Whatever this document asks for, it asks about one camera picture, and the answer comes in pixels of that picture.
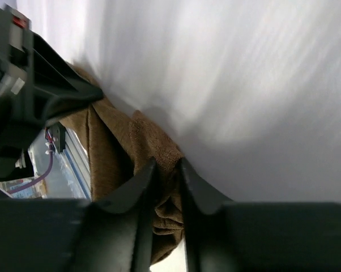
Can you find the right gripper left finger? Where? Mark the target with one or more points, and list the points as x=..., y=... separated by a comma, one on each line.
x=116, y=234

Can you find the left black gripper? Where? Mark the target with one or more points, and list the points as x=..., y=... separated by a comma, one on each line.
x=37, y=89

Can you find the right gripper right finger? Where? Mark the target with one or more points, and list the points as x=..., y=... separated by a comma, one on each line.
x=206, y=231

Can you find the brown cloth napkin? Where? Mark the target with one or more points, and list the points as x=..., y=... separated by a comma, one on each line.
x=118, y=146

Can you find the aluminium mounting rail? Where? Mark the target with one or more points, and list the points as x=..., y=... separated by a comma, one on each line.
x=75, y=159

